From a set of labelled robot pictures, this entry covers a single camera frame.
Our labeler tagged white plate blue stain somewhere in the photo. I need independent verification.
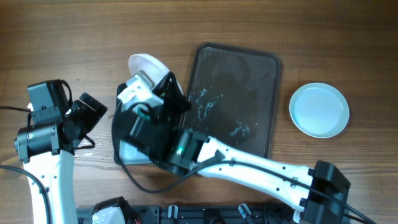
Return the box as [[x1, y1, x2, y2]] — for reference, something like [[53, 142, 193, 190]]
[[128, 54, 170, 86]]

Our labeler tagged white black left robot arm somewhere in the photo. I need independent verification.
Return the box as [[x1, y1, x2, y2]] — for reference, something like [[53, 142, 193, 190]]
[[14, 80, 107, 223]]

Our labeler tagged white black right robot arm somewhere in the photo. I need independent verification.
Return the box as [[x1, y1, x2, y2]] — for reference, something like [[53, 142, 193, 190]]
[[111, 71, 351, 223]]

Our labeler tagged black tray with soapy water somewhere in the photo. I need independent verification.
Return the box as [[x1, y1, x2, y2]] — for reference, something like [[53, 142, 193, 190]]
[[114, 141, 152, 165]]

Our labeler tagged brown plastic serving tray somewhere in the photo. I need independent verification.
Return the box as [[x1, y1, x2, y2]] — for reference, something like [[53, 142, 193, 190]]
[[180, 42, 282, 158]]

